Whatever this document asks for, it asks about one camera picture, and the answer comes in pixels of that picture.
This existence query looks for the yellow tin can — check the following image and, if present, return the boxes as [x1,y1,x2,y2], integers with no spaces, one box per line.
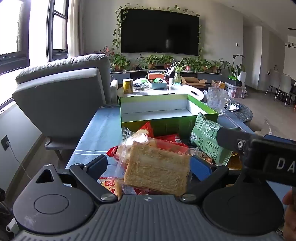
[123,78,133,94]

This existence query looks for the clear-wrapped bread slice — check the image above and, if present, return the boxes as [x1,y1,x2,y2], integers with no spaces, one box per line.
[114,132,191,196]

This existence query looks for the wall power socket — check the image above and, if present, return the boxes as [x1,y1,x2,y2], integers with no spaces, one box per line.
[1,136,11,151]

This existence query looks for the green cardboard box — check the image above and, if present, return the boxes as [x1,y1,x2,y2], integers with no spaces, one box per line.
[119,94,218,139]

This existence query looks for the open cardboard box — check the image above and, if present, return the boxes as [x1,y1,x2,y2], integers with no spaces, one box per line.
[181,77,207,88]

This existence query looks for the grey armchair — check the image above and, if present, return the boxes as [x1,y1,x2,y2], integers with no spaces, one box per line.
[12,54,118,160]

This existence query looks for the right hand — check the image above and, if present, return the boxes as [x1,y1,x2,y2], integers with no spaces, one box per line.
[282,190,296,240]

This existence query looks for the round white table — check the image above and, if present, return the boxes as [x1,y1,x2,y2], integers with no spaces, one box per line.
[117,85,204,101]

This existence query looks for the red round-cracker bag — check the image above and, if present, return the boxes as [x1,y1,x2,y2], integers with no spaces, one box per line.
[97,177,149,199]

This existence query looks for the round dark marble table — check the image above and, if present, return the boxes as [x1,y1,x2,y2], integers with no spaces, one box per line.
[229,100,253,126]

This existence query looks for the red snack bag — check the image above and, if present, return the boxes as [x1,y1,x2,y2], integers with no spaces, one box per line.
[107,121,189,158]

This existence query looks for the red flower decoration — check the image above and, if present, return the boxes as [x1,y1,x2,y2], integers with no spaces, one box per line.
[99,46,115,58]

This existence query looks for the spider plant in vase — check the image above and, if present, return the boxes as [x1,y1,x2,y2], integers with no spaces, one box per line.
[171,60,187,86]

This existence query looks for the light blue tray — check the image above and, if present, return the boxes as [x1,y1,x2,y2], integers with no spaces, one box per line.
[149,82,167,89]

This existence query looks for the wall television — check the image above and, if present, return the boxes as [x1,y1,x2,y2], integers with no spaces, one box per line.
[120,9,200,55]

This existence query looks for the clear plastic storage bin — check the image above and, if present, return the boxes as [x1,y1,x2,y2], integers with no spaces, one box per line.
[225,82,246,98]

